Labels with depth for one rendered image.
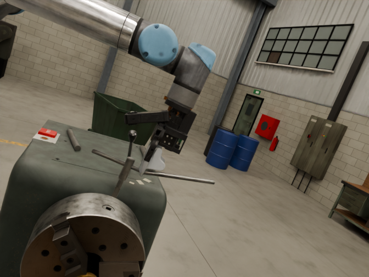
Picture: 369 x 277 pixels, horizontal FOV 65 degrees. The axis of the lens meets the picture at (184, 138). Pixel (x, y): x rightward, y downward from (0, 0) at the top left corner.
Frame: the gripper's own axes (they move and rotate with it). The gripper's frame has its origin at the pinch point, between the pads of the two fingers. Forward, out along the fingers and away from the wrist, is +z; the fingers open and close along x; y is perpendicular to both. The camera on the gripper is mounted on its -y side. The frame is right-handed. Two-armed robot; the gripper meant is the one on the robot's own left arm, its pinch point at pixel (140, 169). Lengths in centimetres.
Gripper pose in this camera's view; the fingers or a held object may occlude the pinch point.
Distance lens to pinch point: 78.8
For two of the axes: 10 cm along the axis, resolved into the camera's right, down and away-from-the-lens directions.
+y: 9.0, 4.0, 1.6
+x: -0.9, -2.0, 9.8
